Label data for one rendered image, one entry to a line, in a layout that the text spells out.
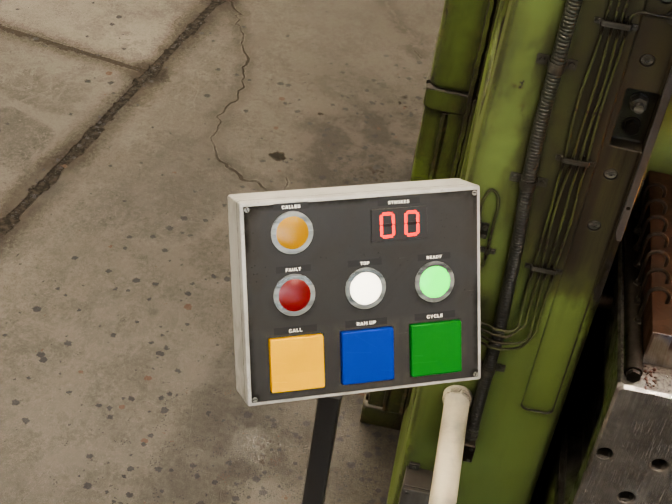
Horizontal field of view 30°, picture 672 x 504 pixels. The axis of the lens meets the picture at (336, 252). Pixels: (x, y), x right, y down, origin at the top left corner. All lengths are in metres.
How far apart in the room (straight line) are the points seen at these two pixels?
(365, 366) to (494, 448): 0.66
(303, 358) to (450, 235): 0.26
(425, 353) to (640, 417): 0.39
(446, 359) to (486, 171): 0.32
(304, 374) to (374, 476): 1.22
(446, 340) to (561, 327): 0.41
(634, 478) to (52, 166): 2.14
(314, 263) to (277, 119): 2.26
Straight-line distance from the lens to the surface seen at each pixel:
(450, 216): 1.73
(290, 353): 1.69
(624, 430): 1.99
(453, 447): 2.14
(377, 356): 1.73
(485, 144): 1.90
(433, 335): 1.75
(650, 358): 1.97
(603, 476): 2.08
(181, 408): 2.99
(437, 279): 1.74
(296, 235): 1.66
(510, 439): 2.32
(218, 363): 3.10
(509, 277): 2.03
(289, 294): 1.68
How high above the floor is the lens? 2.22
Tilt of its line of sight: 40 degrees down
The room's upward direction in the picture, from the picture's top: 9 degrees clockwise
